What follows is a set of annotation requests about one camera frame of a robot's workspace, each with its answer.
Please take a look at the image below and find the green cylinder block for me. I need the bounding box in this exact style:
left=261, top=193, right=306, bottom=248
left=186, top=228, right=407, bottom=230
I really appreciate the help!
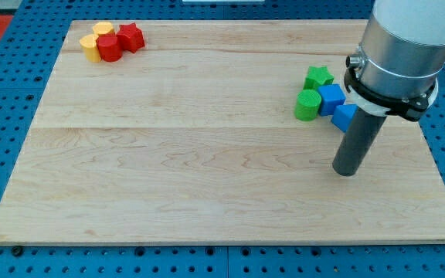
left=294, top=90, right=322, bottom=121

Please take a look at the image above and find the green star block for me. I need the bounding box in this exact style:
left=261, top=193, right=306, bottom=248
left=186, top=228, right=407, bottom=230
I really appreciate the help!
left=303, top=66, right=334, bottom=90

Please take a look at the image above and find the light wooden board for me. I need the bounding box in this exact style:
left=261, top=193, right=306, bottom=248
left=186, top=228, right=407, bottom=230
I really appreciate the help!
left=0, top=20, right=445, bottom=246

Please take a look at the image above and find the blue angled block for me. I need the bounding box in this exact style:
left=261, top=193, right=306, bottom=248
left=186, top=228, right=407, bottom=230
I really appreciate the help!
left=331, top=104, right=358, bottom=133

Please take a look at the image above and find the red star block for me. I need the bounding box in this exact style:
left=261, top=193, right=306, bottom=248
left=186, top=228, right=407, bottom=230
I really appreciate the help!
left=117, top=22, right=145, bottom=53

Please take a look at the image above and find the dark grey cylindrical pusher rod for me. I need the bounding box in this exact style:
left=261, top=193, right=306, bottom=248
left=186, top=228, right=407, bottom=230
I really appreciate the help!
left=332, top=108, right=386, bottom=177

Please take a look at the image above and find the blue cube block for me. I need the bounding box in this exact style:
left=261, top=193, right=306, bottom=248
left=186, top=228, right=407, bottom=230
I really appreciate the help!
left=318, top=84, right=346, bottom=117

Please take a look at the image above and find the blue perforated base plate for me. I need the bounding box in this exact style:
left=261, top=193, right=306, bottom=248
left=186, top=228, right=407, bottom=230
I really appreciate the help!
left=0, top=0, right=445, bottom=277

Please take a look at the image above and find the yellow block rear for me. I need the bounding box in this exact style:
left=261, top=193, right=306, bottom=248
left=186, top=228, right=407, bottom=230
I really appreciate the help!
left=92, top=21, right=115, bottom=36

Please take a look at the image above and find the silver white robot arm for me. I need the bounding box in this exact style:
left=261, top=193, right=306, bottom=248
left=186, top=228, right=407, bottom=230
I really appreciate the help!
left=344, top=0, right=445, bottom=121

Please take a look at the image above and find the red cylinder block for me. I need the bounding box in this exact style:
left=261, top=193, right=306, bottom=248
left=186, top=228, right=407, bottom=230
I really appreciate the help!
left=96, top=34, right=123, bottom=62

